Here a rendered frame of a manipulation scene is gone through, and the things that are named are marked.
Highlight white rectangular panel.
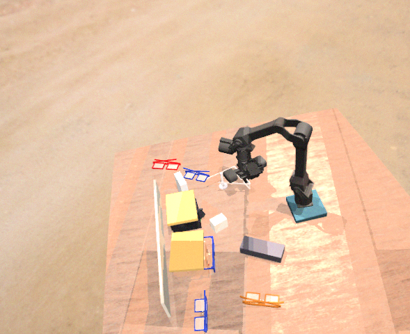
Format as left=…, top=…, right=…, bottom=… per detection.
left=153, top=180, right=171, bottom=318

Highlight red glasses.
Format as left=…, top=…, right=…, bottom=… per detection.
left=152, top=159, right=181, bottom=170

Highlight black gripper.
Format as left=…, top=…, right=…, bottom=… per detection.
left=223, top=155, right=267, bottom=184

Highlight orange-framed glasses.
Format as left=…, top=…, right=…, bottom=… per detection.
left=240, top=292, right=284, bottom=308

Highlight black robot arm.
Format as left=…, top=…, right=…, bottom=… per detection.
left=218, top=117, right=314, bottom=208

